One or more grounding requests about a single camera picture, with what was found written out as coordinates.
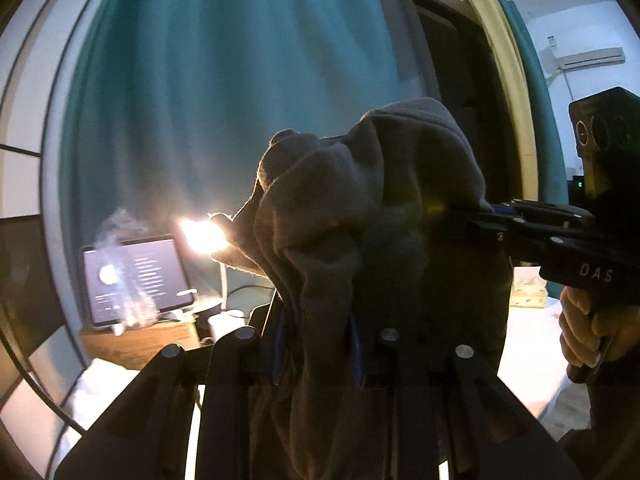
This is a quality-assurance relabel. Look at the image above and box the white desk lamp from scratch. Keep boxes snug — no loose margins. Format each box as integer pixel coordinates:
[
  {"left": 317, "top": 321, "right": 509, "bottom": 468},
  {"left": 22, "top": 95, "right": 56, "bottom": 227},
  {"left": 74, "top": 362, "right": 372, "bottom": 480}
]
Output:
[{"left": 179, "top": 212, "right": 232, "bottom": 341}]

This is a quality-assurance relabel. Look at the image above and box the person's right hand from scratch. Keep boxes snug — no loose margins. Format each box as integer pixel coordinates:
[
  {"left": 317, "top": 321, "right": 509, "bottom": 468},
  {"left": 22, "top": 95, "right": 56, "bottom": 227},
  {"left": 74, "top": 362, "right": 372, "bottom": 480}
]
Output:
[{"left": 559, "top": 285, "right": 640, "bottom": 368}]

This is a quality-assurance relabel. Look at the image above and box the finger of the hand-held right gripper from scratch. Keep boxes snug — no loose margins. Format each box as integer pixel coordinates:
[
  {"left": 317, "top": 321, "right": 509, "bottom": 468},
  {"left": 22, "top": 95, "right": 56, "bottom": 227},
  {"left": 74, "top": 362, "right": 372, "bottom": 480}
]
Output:
[
  {"left": 492, "top": 200, "right": 596, "bottom": 223},
  {"left": 452, "top": 205, "right": 586, "bottom": 261}
]

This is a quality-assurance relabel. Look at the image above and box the white air conditioner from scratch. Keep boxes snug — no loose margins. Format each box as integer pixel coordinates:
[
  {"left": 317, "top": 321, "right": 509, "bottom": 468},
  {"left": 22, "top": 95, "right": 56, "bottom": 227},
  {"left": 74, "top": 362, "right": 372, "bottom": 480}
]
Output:
[{"left": 542, "top": 47, "right": 626, "bottom": 69}]

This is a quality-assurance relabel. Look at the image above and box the dark glass door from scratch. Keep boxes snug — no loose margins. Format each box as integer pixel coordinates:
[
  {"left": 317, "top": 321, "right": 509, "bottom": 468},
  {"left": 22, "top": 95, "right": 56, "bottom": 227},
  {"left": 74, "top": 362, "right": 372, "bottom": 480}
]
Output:
[{"left": 372, "top": 0, "right": 523, "bottom": 206}]

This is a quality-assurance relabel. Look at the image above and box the black electronic device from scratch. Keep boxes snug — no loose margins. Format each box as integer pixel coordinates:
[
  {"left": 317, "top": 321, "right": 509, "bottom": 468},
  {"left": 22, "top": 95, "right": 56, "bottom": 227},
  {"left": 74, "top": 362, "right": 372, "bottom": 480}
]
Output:
[{"left": 569, "top": 174, "right": 588, "bottom": 208}]

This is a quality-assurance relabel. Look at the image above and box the narrow teal curtain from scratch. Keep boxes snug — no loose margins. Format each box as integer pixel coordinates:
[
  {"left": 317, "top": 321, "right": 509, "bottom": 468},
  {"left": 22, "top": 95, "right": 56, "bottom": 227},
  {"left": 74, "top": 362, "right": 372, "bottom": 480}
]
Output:
[{"left": 492, "top": 0, "right": 568, "bottom": 201}]

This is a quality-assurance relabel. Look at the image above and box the yellow curtain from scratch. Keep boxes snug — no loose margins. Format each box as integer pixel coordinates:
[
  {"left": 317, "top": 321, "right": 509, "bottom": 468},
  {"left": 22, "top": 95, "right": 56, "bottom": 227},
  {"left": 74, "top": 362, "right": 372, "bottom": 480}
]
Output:
[{"left": 450, "top": 0, "right": 538, "bottom": 206}]

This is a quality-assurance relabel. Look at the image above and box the brown t-shirt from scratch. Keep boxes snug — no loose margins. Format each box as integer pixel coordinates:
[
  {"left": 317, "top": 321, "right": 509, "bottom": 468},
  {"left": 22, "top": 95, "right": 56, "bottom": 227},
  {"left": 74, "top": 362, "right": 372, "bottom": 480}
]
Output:
[{"left": 207, "top": 97, "right": 513, "bottom": 480}]

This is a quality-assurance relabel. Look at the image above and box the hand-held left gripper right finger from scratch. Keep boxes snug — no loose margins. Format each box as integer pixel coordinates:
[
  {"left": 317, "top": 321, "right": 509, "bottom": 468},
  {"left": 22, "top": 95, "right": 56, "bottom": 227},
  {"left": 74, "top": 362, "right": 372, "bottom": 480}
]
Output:
[{"left": 350, "top": 310, "right": 583, "bottom": 480}]

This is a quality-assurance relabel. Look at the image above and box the cardboard box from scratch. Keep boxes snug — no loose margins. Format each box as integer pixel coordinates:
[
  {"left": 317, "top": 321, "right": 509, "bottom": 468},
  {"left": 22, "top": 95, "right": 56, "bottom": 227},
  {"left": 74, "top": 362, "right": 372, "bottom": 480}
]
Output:
[{"left": 80, "top": 317, "right": 201, "bottom": 371}]

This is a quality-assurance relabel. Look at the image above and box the wide teal curtain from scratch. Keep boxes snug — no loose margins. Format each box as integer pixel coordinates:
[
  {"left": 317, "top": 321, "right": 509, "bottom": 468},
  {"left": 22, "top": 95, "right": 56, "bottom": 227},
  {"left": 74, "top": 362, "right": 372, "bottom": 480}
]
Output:
[{"left": 57, "top": 0, "right": 431, "bottom": 331}]

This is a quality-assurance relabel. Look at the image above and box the clear plastic bag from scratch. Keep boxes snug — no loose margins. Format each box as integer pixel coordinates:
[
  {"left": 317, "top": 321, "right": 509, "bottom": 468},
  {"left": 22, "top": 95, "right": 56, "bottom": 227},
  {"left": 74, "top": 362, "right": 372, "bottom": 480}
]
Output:
[{"left": 97, "top": 210, "right": 161, "bottom": 331}]

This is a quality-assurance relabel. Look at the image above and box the person's right forearm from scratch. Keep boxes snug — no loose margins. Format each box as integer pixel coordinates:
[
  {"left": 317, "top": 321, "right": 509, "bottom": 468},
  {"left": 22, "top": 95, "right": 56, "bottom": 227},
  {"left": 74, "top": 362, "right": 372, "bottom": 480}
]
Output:
[{"left": 585, "top": 340, "right": 640, "bottom": 461}]

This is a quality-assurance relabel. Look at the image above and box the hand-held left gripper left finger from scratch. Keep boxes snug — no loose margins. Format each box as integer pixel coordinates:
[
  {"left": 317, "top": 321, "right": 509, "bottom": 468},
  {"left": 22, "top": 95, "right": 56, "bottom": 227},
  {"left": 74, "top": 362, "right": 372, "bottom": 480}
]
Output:
[{"left": 54, "top": 305, "right": 288, "bottom": 480}]

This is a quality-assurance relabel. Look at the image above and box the black braided cable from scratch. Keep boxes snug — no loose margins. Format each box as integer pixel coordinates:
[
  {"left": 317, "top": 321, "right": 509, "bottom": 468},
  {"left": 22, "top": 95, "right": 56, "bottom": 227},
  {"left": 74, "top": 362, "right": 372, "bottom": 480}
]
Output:
[{"left": 0, "top": 317, "right": 86, "bottom": 433}]

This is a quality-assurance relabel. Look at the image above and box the tissue box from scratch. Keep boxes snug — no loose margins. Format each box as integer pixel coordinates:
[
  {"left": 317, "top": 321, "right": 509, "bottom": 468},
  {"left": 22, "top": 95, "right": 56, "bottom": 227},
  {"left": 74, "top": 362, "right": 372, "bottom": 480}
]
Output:
[{"left": 510, "top": 267, "right": 551, "bottom": 308}]

